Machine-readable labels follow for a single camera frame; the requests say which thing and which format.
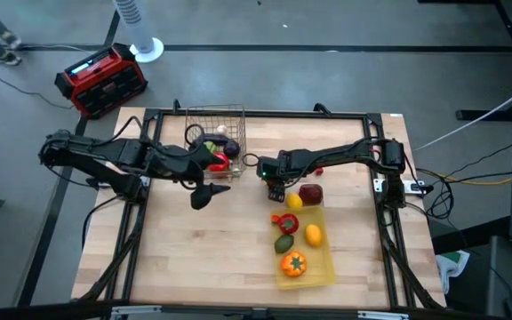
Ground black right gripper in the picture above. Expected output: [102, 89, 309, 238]
[258, 150, 293, 204]

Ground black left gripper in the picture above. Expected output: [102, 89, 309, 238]
[162, 148, 232, 211]

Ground red tomato with green top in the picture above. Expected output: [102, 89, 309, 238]
[277, 212, 300, 236]

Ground dark red apple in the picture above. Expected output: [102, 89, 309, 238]
[299, 183, 324, 207]

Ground dark green avocado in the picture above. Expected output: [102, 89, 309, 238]
[274, 234, 295, 255]

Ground round dark purple vegetable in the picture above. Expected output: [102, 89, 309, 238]
[222, 140, 242, 159]

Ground orange fruit with green top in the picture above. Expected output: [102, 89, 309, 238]
[280, 251, 308, 278]

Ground yellow plastic bin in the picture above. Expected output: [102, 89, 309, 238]
[268, 204, 337, 291]

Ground white tower fan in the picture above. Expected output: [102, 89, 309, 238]
[111, 0, 165, 64]

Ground white green bag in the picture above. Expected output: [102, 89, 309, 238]
[435, 250, 471, 294]

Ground black crossbar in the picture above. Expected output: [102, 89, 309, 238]
[0, 300, 512, 320]

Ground person's shoe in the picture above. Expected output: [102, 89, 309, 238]
[0, 30, 22, 49]
[0, 49, 22, 67]

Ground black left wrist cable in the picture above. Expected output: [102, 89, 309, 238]
[183, 123, 207, 152]

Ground black aluminium table frame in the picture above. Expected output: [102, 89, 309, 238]
[77, 108, 446, 312]

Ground metal wire basket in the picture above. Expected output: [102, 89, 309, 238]
[183, 104, 247, 180]

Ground black arm base cable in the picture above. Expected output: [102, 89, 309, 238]
[81, 195, 122, 250]

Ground silver metal bracket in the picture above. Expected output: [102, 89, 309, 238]
[111, 305, 162, 319]
[357, 310, 411, 320]

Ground black cable bundle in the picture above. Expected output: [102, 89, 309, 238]
[422, 177, 455, 220]

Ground thin black floor cable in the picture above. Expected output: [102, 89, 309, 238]
[0, 60, 77, 110]

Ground white floor cable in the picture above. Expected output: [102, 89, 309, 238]
[15, 43, 84, 53]

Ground yellow cable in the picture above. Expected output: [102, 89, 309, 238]
[442, 175, 512, 187]

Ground thick white cable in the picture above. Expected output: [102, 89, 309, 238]
[412, 76, 512, 152]

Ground black steel beam frame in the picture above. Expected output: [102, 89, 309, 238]
[418, 0, 512, 124]

